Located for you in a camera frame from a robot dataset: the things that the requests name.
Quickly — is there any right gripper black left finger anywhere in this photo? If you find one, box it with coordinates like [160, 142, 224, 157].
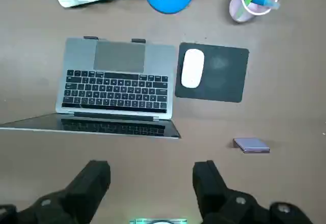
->
[0, 160, 112, 224]

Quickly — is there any silver laptop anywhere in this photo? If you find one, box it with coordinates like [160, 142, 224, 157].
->
[0, 37, 182, 139]

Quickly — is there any black mouse pad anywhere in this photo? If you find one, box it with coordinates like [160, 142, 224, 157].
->
[174, 42, 250, 103]

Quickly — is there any white computer mouse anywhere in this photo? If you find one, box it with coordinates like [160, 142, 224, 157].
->
[180, 48, 205, 89]

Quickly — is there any pink pen cup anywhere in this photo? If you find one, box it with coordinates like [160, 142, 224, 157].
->
[229, 0, 280, 23]

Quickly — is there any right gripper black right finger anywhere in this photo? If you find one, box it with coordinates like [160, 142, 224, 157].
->
[192, 160, 314, 224]

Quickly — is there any blue pen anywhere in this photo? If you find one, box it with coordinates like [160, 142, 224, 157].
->
[243, 0, 281, 10]

